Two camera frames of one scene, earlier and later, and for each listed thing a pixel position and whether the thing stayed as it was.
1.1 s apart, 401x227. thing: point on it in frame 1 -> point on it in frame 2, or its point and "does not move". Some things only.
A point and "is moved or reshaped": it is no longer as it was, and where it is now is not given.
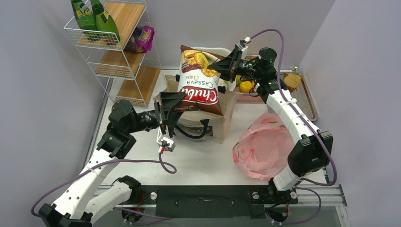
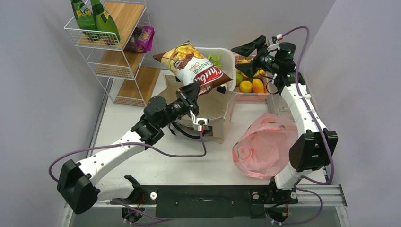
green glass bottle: x=84 y=19 does not move
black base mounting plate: x=212 y=201 does not move
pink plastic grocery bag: x=264 y=150 does not move
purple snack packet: x=142 y=40 does not move
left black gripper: x=168 y=101 -> x=192 y=90
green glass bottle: x=107 y=27 does not move
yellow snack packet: x=199 y=83 is moved or reshaped
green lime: x=238 y=80 does not move
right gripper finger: x=225 y=64 -> x=246 y=49
